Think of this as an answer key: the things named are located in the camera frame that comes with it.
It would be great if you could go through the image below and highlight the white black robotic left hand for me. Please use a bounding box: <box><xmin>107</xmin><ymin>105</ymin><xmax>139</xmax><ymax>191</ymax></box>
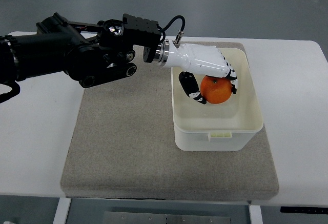
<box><xmin>154</xmin><ymin>39</ymin><xmax>238</xmax><ymax>104</ymax></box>

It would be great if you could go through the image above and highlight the orange fruit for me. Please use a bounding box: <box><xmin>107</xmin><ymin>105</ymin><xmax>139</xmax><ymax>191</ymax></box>
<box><xmin>200</xmin><ymin>76</ymin><xmax>232</xmax><ymax>104</ymax></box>

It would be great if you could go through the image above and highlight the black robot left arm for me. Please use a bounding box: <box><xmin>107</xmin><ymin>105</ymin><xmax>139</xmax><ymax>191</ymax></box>
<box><xmin>1</xmin><ymin>13</ymin><xmax>162</xmax><ymax>88</ymax></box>

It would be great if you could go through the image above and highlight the white plastic box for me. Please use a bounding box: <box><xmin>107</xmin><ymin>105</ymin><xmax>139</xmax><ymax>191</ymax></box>
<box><xmin>171</xmin><ymin>48</ymin><xmax>263</xmax><ymax>151</ymax></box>

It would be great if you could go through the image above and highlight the grey felt mat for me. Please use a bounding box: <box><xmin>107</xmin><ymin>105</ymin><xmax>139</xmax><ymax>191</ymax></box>
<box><xmin>60</xmin><ymin>47</ymin><xmax>279</xmax><ymax>201</ymax></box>

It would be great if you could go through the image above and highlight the white table leg right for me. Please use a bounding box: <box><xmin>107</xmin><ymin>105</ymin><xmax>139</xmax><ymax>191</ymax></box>
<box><xmin>249</xmin><ymin>205</ymin><xmax>263</xmax><ymax>224</ymax></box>

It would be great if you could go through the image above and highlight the white table leg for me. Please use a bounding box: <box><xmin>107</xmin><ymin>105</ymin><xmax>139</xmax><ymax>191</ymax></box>
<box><xmin>249</xmin><ymin>205</ymin><xmax>263</xmax><ymax>224</ymax></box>
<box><xmin>53</xmin><ymin>198</ymin><xmax>71</xmax><ymax>224</ymax></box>

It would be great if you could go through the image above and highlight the black table control panel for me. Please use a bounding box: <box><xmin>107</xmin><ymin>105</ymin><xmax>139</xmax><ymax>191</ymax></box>
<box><xmin>280</xmin><ymin>206</ymin><xmax>328</xmax><ymax>215</ymax></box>

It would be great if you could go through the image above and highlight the white table leg left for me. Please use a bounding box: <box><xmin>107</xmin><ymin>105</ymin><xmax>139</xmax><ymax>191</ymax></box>
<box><xmin>53</xmin><ymin>198</ymin><xmax>71</xmax><ymax>224</ymax></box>

